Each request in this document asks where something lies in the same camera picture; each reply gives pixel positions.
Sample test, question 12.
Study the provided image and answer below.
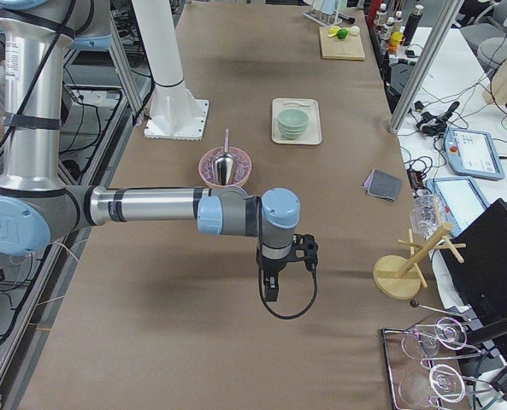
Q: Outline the green bowl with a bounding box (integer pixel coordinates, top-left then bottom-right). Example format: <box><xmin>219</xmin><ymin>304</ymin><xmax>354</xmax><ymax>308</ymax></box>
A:
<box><xmin>277</xmin><ymin>122</ymin><xmax>308</xmax><ymax>135</ymax></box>
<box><xmin>277</xmin><ymin>108</ymin><xmax>309</xmax><ymax>126</ymax></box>
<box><xmin>280</xmin><ymin>131</ymin><xmax>304</xmax><ymax>141</ymax></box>

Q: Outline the aluminium frame post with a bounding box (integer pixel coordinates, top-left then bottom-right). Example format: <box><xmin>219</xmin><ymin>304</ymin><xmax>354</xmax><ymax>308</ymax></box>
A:
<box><xmin>387</xmin><ymin>0</ymin><xmax>463</xmax><ymax>134</ymax></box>

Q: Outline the white garlic bulb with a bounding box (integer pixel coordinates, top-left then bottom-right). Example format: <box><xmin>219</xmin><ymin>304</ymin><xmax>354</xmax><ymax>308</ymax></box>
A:
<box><xmin>349</xmin><ymin>26</ymin><xmax>360</xmax><ymax>36</ymax></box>

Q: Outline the white ceramic spoon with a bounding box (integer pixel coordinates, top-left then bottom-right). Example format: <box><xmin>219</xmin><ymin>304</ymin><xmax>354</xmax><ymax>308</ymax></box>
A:
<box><xmin>282</xmin><ymin>99</ymin><xmax>315</xmax><ymax>107</ymax></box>

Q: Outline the black monitor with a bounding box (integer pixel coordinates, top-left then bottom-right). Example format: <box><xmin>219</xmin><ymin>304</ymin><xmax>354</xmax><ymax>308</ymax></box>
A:
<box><xmin>441</xmin><ymin>199</ymin><xmax>507</xmax><ymax>362</ymax></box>

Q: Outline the pink bowl with ice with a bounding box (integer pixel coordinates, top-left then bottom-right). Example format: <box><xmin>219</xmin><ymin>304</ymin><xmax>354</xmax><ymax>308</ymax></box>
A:
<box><xmin>198</xmin><ymin>146</ymin><xmax>252</xmax><ymax>188</ymax></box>

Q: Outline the wire glass rack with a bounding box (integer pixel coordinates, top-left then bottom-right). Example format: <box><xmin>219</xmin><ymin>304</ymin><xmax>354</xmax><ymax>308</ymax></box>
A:
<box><xmin>382</xmin><ymin>299</ymin><xmax>504</xmax><ymax>409</ymax></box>

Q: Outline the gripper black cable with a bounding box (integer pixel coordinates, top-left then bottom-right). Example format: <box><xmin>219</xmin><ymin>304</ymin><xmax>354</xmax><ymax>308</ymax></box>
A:
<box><xmin>256</xmin><ymin>200</ymin><xmax>319</xmax><ymax>319</ymax></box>

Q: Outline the metal ice scoop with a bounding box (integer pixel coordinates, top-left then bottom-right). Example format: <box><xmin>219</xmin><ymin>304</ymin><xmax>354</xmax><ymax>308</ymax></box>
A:
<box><xmin>212</xmin><ymin>128</ymin><xmax>236</xmax><ymax>185</ymax></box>

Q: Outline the yellow cup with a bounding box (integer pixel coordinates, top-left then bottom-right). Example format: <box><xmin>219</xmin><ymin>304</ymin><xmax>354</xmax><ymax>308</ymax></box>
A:
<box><xmin>387</xmin><ymin>32</ymin><xmax>404</xmax><ymax>54</ymax></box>

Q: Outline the blue teach pendant near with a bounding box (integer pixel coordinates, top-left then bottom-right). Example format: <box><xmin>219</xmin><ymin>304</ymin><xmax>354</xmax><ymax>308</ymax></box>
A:
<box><xmin>426</xmin><ymin>176</ymin><xmax>489</xmax><ymax>237</ymax></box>

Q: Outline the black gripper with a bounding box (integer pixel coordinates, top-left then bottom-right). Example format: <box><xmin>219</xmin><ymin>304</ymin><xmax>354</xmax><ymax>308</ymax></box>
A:
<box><xmin>256</xmin><ymin>254</ymin><xmax>287</xmax><ymax>302</ymax></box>

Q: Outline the black bottle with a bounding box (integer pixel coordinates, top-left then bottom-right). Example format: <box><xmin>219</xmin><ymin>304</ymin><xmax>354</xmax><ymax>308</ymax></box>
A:
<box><xmin>404</xmin><ymin>4</ymin><xmax>424</xmax><ymax>40</ymax></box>

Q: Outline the grey folded cloth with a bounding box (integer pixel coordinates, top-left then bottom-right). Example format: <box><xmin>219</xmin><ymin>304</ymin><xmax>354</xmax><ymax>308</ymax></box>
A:
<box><xmin>363</xmin><ymin>169</ymin><xmax>403</xmax><ymax>202</ymax></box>

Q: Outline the lower wine glass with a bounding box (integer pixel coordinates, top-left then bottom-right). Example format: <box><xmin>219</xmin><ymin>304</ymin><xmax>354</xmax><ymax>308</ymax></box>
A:
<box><xmin>398</xmin><ymin>364</ymin><xmax>466</xmax><ymax>409</ymax></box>

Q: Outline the dish drying rack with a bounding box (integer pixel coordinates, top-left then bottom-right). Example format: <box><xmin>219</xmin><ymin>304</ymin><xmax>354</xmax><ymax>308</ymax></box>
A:
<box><xmin>303</xmin><ymin>0</ymin><xmax>356</xmax><ymax>26</ymax></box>

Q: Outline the wooden cutting board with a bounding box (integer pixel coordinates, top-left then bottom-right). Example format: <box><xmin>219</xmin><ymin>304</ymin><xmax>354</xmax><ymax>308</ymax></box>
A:
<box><xmin>319</xmin><ymin>26</ymin><xmax>365</xmax><ymax>61</ymax></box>

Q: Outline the wooden mug tree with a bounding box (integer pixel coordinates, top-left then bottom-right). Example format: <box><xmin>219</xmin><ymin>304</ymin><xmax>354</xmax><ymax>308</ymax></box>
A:
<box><xmin>373</xmin><ymin>216</ymin><xmax>466</xmax><ymax>300</ymax></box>

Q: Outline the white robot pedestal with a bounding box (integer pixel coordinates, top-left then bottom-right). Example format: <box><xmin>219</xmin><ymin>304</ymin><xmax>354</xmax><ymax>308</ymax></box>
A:
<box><xmin>133</xmin><ymin>0</ymin><xmax>209</xmax><ymax>141</ymax></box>

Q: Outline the blue teach pendant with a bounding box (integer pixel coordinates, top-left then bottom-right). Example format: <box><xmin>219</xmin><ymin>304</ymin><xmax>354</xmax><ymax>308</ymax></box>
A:
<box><xmin>444</xmin><ymin>127</ymin><xmax>505</xmax><ymax>180</ymax></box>
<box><xmin>426</xmin><ymin>176</ymin><xmax>489</xmax><ymax>237</ymax></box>

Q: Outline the green bowl on tray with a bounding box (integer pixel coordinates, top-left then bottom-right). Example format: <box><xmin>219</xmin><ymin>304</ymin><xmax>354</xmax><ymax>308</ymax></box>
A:
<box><xmin>280</xmin><ymin>131</ymin><xmax>304</xmax><ymax>141</ymax></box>

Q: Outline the wine glass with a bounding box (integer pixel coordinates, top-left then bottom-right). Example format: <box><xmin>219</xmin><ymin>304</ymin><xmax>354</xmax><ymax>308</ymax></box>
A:
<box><xmin>398</xmin><ymin>364</ymin><xmax>466</xmax><ymax>409</ymax></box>
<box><xmin>401</xmin><ymin>317</ymin><xmax>467</xmax><ymax>360</ymax></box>

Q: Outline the upper wine glass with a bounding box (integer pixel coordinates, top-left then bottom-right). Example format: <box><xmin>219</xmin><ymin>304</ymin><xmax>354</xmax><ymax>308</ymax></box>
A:
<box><xmin>401</xmin><ymin>317</ymin><xmax>467</xmax><ymax>360</ymax></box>

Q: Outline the blue teach pendant far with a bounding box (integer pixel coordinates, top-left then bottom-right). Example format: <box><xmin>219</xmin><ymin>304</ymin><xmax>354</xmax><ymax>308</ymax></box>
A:
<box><xmin>444</xmin><ymin>127</ymin><xmax>505</xmax><ymax>180</ymax></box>

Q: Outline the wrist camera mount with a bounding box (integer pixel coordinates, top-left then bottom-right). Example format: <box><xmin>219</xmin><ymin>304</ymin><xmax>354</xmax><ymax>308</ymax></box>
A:
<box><xmin>288</xmin><ymin>233</ymin><xmax>318</xmax><ymax>272</ymax></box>

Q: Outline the beige serving tray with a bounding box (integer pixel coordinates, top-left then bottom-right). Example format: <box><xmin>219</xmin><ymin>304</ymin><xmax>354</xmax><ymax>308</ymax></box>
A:
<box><xmin>271</xmin><ymin>98</ymin><xmax>322</xmax><ymax>145</ymax></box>

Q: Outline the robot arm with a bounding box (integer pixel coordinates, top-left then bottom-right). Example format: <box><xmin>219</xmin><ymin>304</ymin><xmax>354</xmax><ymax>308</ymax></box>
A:
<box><xmin>0</xmin><ymin>1</ymin><xmax>305</xmax><ymax>302</ymax></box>

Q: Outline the clear plastic bag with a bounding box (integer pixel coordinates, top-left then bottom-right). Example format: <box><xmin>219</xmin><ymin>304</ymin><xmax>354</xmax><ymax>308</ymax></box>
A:
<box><xmin>410</xmin><ymin>195</ymin><xmax>446</xmax><ymax>238</ymax></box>

